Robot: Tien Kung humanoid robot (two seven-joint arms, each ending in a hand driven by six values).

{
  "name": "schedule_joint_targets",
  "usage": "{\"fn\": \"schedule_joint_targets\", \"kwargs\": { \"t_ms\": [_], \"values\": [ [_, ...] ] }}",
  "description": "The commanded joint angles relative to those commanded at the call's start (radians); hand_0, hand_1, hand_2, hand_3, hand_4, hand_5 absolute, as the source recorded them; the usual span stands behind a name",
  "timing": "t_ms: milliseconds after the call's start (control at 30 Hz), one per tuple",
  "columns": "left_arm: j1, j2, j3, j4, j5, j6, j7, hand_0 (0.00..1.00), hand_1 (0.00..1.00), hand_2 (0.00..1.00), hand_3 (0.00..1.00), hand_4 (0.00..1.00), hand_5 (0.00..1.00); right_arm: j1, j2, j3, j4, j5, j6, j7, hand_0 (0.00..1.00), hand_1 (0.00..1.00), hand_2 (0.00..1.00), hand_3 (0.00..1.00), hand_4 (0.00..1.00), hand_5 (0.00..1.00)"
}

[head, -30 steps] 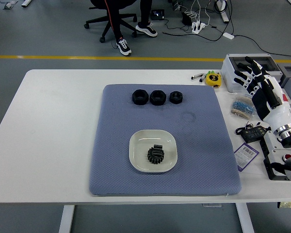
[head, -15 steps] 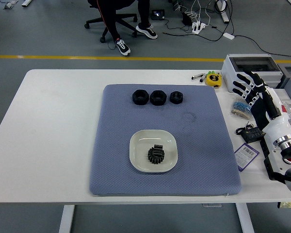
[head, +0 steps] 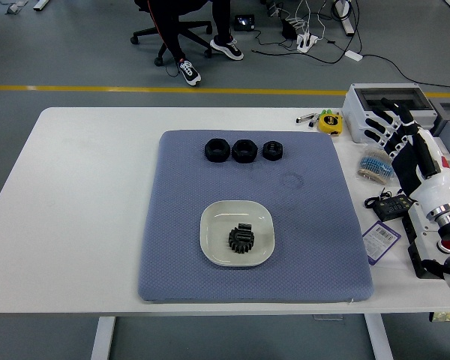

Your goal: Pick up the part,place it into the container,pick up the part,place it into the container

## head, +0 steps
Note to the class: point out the blue resistor strip bundle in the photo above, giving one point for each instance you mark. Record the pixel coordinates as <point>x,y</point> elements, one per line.
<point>375,167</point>

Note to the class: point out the white power strip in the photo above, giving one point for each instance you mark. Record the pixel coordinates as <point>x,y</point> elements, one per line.
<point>306,42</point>

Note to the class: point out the table underside bracket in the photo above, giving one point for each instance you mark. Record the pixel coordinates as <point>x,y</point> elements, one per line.
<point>328,317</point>

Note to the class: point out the push button control box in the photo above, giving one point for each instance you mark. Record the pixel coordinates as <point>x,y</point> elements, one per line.
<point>420,240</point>

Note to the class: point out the white desk leg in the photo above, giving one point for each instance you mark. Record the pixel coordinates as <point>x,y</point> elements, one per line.
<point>345,18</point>

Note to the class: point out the large black hex nut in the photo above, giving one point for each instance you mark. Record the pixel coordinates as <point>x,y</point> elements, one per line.
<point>244,151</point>
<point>217,150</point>

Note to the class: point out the black office chair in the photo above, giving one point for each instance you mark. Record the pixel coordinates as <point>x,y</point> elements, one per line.
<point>187,28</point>

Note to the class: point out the white power adapter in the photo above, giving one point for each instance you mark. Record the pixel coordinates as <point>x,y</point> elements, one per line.
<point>353,55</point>

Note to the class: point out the blue-grey quilted mat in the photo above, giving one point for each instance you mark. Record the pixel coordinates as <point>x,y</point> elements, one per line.
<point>180,232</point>

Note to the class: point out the black device with screen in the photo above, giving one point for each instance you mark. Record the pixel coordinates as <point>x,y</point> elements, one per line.
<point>244,22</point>

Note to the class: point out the flat white box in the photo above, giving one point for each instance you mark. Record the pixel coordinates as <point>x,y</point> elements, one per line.
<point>440,144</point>

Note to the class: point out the white table leg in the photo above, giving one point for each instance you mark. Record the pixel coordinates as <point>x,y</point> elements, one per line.
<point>378,337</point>
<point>103,337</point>

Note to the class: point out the small silver black connector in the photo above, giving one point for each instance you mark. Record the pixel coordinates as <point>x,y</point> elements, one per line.
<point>314,120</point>
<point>303,119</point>

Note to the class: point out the small black hex nut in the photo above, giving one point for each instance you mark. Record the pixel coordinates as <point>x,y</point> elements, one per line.
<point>272,151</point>

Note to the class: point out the black power brick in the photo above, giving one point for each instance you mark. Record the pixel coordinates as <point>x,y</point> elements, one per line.
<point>288,28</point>

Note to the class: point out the white square plate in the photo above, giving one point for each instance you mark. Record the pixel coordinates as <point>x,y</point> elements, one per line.
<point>217,221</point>

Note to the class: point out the purple-edged barcode card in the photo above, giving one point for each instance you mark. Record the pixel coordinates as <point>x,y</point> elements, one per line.
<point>378,243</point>

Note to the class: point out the black digital meter module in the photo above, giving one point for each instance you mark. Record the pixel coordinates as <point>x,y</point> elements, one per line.
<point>392,206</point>

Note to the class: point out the green connector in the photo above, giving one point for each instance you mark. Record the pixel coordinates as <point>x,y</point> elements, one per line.
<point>325,112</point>

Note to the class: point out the small black gear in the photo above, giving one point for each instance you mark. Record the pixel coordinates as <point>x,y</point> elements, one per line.
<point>244,229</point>

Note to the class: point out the grey electrical enclosure box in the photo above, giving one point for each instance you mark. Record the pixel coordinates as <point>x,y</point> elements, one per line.
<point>354,112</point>

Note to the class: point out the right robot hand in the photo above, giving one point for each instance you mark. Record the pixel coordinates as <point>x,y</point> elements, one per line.
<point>416,165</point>

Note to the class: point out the large black gear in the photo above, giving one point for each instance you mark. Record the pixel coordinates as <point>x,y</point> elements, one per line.
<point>243,247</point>

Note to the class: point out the yellow tape measure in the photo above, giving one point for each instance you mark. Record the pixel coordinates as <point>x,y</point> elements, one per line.
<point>330,123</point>

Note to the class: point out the seated person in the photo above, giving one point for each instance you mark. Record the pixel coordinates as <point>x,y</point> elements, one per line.
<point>170,30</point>

